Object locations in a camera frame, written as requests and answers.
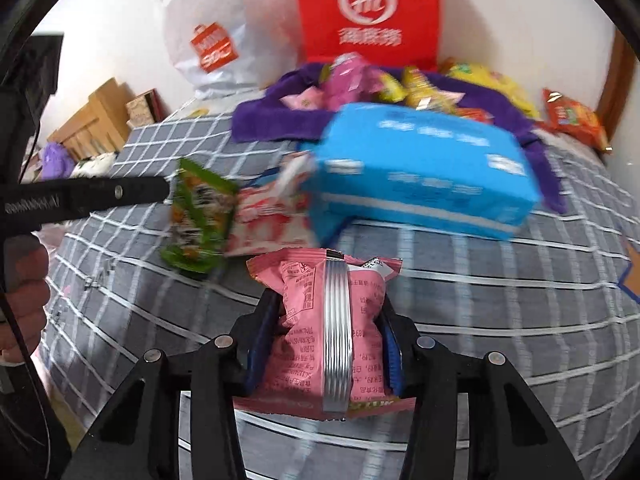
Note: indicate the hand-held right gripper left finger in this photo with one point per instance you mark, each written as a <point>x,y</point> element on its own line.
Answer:
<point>256,360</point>

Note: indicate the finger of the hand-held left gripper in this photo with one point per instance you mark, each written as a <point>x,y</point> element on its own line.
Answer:
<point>120,192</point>

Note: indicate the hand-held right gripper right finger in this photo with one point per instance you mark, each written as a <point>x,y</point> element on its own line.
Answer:
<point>395,360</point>

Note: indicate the green snack packet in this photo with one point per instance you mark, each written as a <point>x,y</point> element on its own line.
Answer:
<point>200,210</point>

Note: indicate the small red snack packet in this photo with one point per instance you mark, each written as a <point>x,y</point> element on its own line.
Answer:
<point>475,114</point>

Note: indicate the person's left hand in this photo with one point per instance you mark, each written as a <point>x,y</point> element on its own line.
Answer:
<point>30,300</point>

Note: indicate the white soft bundle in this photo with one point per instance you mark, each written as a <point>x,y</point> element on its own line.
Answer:
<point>95,165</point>

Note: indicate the purple soft bundle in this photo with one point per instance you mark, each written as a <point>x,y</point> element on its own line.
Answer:
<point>55,160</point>

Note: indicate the wooden furniture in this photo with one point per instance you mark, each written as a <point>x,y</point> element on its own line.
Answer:
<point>95,115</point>

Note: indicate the small patterned box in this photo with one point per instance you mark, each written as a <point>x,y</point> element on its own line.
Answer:
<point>145,107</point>

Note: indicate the grey checked blanket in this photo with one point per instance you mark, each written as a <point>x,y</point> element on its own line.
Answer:
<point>500,285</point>

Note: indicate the white and pink snack packet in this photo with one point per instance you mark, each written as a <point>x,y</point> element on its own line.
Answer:
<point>265,220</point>

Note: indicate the purple cloth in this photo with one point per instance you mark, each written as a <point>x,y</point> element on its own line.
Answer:
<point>280,120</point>

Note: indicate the blue tissue pack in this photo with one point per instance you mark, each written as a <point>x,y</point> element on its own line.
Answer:
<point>425,170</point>

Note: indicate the small light pink packet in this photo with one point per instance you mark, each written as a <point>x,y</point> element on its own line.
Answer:
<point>302,99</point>

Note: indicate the white plastic bag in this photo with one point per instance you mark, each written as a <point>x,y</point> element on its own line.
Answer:
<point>260,35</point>

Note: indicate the magenta snack packet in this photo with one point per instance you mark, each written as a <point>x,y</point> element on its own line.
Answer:
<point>347,77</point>

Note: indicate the red paper bag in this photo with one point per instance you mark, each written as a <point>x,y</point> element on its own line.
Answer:
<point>320,10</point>

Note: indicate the yellow snack packet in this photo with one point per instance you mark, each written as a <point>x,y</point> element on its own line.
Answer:
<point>392,87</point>
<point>427,91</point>

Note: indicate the yellow chip bag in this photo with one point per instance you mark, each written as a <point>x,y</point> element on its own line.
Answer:
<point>500,87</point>

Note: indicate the orange chip bag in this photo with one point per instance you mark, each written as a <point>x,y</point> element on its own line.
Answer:
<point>575,117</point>

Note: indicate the wooden door frame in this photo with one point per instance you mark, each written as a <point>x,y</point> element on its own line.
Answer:
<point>617,70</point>

